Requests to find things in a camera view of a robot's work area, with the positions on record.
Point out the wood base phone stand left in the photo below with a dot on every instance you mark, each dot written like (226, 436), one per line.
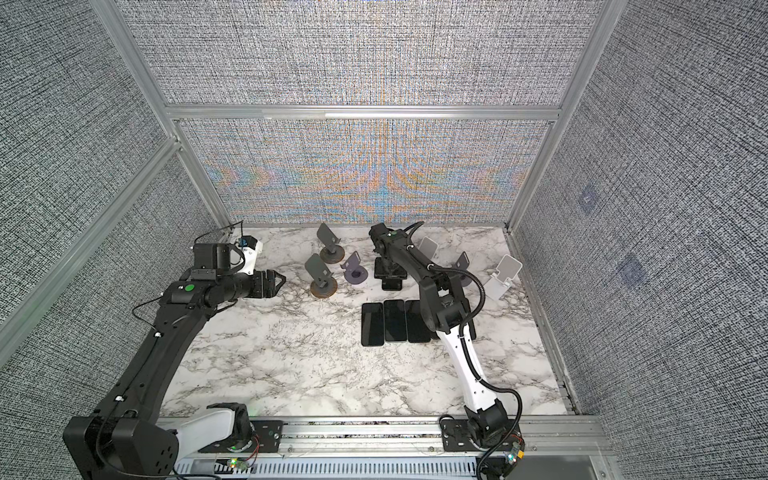
(323, 284)

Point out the purple base phone stand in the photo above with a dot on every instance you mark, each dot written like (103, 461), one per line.
(462, 263)
(354, 272)

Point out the white phone stand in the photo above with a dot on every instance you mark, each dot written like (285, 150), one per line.
(428, 247)
(503, 277)

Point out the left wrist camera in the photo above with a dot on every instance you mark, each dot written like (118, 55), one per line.
(216, 260)

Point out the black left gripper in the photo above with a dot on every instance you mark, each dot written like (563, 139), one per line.
(272, 288)

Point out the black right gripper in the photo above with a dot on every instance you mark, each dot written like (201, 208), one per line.
(378, 271)

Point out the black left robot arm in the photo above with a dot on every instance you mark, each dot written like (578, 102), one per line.
(121, 438)

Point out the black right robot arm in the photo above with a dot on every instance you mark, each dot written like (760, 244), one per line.
(446, 312)

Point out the black phone white stripe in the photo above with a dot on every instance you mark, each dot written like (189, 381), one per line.
(391, 284)

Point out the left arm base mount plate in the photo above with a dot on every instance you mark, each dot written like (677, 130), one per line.
(266, 437)

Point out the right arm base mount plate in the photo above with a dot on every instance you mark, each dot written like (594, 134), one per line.
(456, 437)

